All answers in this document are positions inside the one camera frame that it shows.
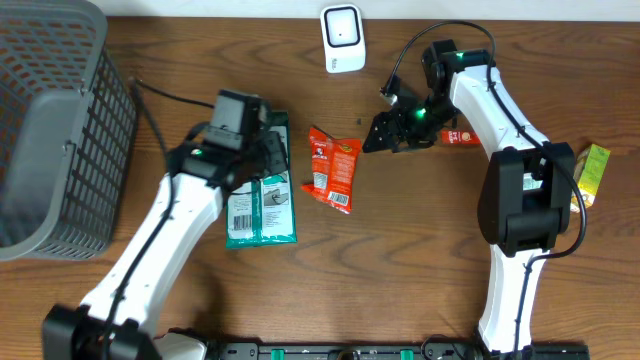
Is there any red snack stick packet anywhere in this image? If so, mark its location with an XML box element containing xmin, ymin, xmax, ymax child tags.
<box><xmin>441</xmin><ymin>130</ymin><xmax>481</xmax><ymax>145</ymax></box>

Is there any red chips bag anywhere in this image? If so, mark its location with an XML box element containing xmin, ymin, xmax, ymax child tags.
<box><xmin>301</xmin><ymin>127</ymin><xmax>362</xmax><ymax>214</ymax></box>

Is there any green snack bag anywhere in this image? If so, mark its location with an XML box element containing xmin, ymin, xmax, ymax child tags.
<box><xmin>226</xmin><ymin>111</ymin><xmax>297</xmax><ymax>249</ymax></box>

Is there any green yellow juice carton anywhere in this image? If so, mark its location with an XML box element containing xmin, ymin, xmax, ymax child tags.
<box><xmin>574</xmin><ymin>144</ymin><xmax>611</xmax><ymax>208</ymax></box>

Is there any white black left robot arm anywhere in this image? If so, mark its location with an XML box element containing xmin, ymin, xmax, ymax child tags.
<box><xmin>42</xmin><ymin>89</ymin><xmax>287</xmax><ymax>359</ymax></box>

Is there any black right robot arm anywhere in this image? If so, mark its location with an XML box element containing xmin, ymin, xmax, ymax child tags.
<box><xmin>363</xmin><ymin>40</ymin><xmax>575</xmax><ymax>359</ymax></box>

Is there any white barcode scanner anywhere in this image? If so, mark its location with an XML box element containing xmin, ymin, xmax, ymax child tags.
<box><xmin>320</xmin><ymin>4</ymin><xmax>366</xmax><ymax>74</ymax></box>

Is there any grey plastic mesh basket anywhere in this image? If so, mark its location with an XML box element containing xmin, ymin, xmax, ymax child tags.
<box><xmin>1</xmin><ymin>1</ymin><xmax>138</xmax><ymax>261</ymax></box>

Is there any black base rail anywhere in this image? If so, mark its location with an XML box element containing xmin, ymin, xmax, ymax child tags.
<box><xmin>164</xmin><ymin>341</ymin><xmax>592</xmax><ymax>360</ymax></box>

